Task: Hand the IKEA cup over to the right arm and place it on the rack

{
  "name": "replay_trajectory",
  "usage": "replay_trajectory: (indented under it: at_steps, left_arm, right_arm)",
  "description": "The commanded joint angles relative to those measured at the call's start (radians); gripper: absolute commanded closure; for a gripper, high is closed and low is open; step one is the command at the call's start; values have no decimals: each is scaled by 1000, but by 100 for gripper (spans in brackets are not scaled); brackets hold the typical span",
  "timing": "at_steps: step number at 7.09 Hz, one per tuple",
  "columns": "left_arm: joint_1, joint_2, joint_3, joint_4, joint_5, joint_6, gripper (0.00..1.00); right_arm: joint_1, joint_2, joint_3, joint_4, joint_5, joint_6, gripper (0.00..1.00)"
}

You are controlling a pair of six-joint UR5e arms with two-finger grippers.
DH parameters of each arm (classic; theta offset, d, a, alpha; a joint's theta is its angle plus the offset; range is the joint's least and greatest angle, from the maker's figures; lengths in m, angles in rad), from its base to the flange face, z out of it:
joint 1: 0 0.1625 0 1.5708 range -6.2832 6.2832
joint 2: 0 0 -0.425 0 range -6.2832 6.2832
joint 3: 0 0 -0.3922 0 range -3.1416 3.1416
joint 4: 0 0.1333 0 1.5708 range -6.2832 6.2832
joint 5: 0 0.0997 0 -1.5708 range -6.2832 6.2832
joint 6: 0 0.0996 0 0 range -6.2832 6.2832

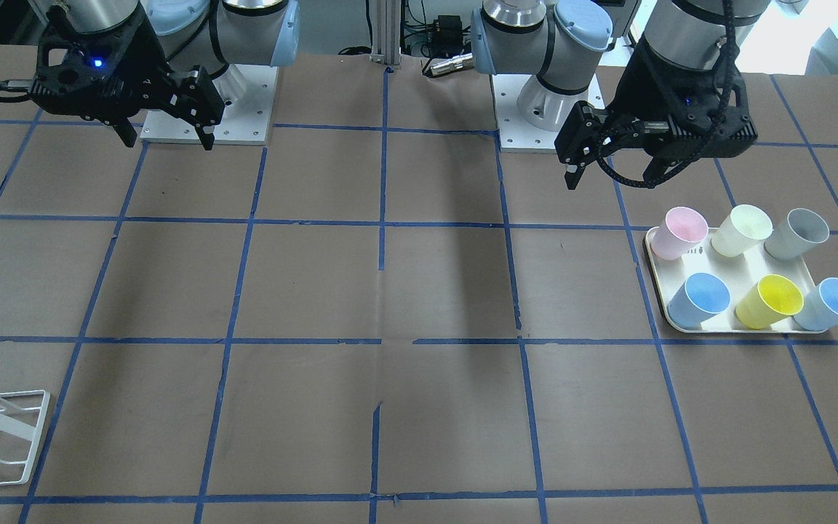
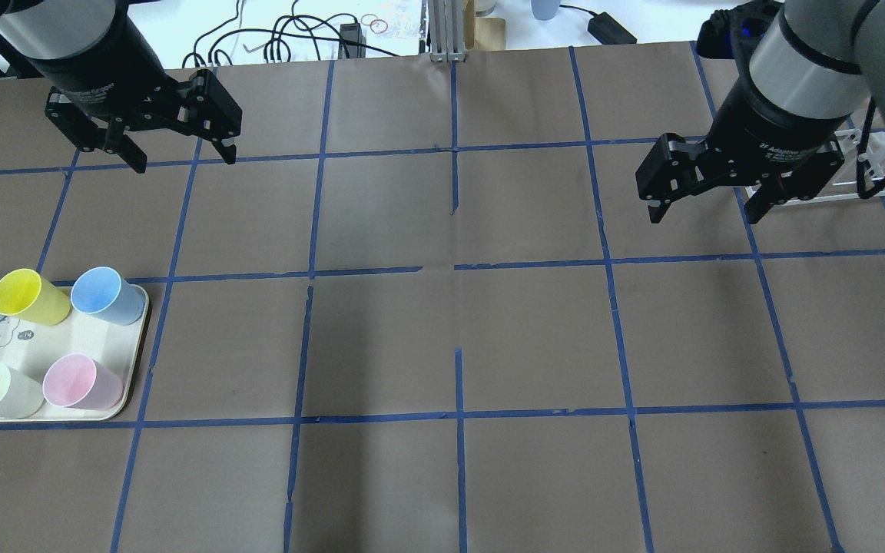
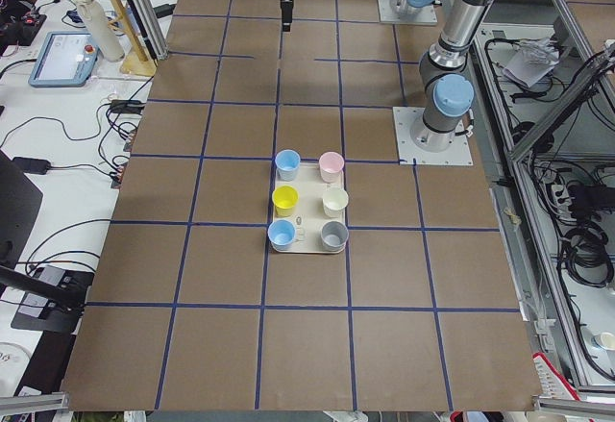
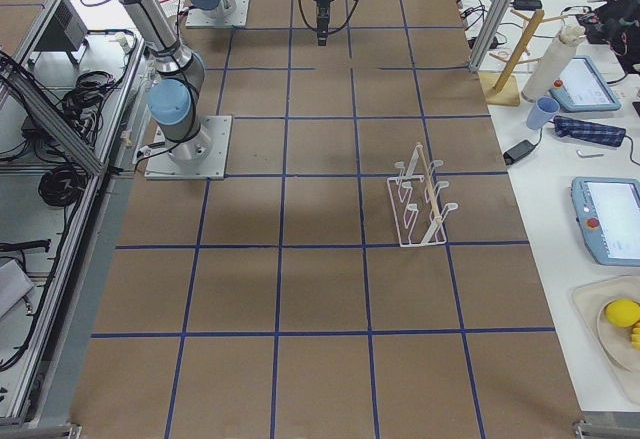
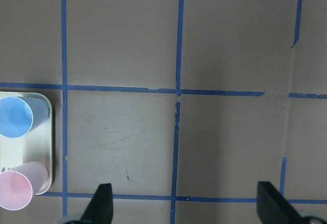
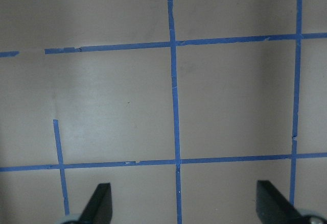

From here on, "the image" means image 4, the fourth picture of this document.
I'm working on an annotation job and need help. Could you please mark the light blue cup on desk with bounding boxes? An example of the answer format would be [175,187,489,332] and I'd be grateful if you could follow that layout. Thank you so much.
[526,96,560,130]

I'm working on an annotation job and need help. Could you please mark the wooden mug tree stand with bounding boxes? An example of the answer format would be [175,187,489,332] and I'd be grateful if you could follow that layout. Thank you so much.
[479,8,567,107]

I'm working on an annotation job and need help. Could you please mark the cream insulated bottle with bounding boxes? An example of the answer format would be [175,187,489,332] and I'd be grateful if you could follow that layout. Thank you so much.
[521,25,585,102]

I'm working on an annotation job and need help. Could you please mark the black power adapter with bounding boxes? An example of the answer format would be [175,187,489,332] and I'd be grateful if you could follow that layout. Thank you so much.
[502,140,537,166]

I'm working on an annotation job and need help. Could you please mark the blue plaid cloth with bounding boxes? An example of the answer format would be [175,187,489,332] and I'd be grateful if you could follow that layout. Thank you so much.
[552,116,626,148]

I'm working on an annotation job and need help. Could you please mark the upper blue teach pendant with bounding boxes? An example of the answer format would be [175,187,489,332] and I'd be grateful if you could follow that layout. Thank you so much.
[549,55,621,112]

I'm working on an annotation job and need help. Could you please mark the blue teach pendant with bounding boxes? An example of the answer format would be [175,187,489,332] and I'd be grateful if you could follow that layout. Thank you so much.
[549,55,621,112]
[571,177,639,267]

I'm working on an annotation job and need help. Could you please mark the silver allen key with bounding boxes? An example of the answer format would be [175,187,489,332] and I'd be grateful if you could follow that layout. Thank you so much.
[576,149,604,159]

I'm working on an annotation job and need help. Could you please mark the lower blue teach pendant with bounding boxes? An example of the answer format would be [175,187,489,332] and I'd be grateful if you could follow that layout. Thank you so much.
[571,177,639,267]

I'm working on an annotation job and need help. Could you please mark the beige tray with fruit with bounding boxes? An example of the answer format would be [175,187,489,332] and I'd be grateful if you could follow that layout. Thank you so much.
[572,275,639,405]

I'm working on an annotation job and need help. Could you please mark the yellow toy lemon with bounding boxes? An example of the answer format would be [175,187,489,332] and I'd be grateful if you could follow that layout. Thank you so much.
[604,298,640,328]

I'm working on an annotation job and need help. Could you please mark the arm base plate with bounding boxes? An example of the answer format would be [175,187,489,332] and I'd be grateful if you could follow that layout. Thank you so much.
[186,0,250,29]
[144,116,233,180]

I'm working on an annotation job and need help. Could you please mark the aluminium frame post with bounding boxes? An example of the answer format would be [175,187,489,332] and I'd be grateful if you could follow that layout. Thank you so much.
[468,0,511,72]

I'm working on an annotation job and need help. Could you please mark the white wire cup rack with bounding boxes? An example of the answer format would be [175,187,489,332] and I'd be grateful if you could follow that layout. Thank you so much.
[386,142,459,248]

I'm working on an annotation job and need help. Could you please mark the coiled black cables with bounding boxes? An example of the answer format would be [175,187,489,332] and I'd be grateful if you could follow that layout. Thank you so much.
[38,166,84,208]

